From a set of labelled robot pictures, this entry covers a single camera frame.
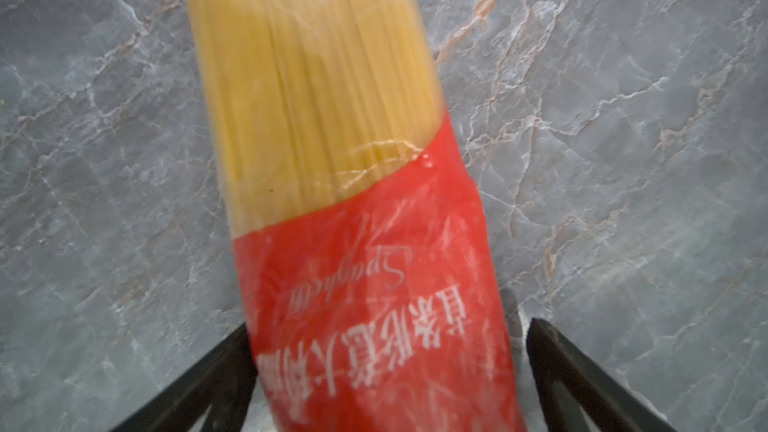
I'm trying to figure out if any red spaghetti bag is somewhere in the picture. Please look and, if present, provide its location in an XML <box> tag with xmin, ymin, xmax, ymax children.
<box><xmin>186</xmin><ymin>0</ymin><xmax>525</xmax><ymax>431</ymax></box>

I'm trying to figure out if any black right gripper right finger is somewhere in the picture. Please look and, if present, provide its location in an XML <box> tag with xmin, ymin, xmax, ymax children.
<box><xmin>526</xmin><ymin>318</ymin><xmax>674</xmax><ymax>432</ymax></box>

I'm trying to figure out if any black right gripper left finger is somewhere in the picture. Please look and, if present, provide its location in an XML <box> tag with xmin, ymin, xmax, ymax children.
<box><xmin>115</xmin><ymin>325</ymin><xmax>258</xmax><ymax>432</ymax></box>

